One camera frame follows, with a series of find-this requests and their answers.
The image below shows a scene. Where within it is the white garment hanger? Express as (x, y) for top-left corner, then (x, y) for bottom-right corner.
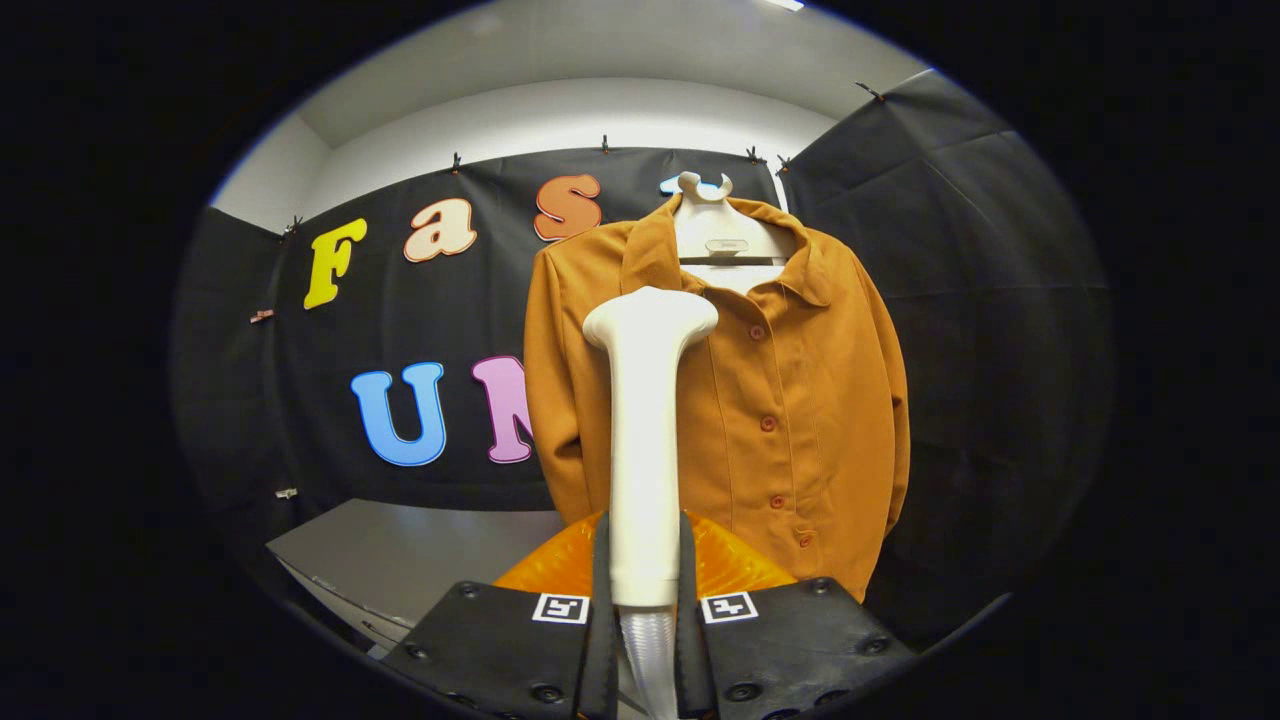
(672, 171), (791, 296)

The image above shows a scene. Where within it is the grey cabinet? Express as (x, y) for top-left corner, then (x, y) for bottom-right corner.
(265, 498), (566, 656)

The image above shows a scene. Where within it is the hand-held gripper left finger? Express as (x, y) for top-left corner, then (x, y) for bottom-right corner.
(380, 510), (621, 720)

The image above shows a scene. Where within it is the white garment steamer head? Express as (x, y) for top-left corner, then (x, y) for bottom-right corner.
(582, 287), (719, 720)

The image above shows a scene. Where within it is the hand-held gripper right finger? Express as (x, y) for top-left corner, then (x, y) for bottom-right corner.
(675, 510), (916, 720)

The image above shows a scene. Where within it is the row of black clips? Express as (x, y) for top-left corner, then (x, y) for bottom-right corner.
(283, 82), (886, 236)

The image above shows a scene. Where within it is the orange button-up shirt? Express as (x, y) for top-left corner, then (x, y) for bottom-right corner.
(523, 195), (911, 604)

